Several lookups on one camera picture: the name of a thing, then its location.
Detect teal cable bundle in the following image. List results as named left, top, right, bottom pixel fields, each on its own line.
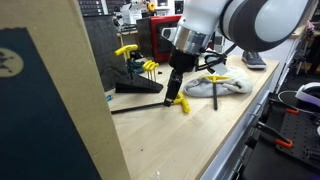
left=125, top=58, right=146, bottom=75

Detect black wedge tool stand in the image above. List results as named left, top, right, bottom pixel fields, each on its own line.
left=115, top=74, right=163, bottom=93

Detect long yellow T-handle hex key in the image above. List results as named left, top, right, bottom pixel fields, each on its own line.
left=111, top=92, right=191, bottom=114

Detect red black microwave oven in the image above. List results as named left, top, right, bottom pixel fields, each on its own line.
left=150, top=15, right=181, bottom=63

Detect white headset device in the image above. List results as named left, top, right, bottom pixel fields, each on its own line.
left=277, top=81, right=320, bottom=108

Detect grey canvas sneaker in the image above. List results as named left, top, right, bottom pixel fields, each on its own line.
left=242, top=51, right=267, bottom=69

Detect orange handled clamp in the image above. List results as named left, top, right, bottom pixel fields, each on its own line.
left=255, top=121, right=293, bottom=148

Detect brown cardboard box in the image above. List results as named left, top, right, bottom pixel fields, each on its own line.
left=0, top=0, right=130, bottom=180

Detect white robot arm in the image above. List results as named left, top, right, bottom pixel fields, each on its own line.
left=162, top=0, right=313, bottom=107

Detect dark grey foam panel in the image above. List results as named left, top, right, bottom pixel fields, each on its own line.
left=84, top=16, right=127, bottom=91

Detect yellow T-handle key on cloth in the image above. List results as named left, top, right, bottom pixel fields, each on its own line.
left=200, top=75, right=230, bottom=110

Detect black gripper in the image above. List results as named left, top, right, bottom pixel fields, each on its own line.
left=164, top=48, right=198, bottom=107

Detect light grey crumpled cloth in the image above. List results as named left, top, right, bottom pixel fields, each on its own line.
left=183, top=67, right=253, bottom=98

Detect small yellow T-handle keys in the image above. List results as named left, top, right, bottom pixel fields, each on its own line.
left=142, top=60, right=159, bottom=81

